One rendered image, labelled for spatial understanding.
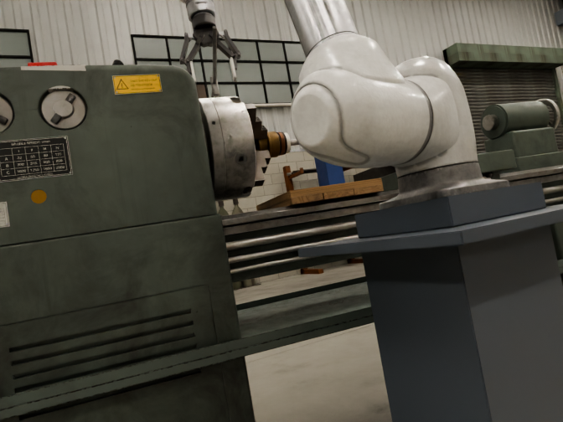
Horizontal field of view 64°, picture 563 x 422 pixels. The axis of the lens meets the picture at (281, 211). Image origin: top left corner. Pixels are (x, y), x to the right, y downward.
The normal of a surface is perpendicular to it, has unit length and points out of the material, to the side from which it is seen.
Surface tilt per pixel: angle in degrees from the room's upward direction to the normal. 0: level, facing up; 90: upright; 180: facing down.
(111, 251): 90
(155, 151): 90
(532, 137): 90
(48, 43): 90
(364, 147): 145
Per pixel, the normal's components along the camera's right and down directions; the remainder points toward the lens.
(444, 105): 0.55, -0.18
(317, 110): -0.74, 0.20
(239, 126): 0.29, -0.27
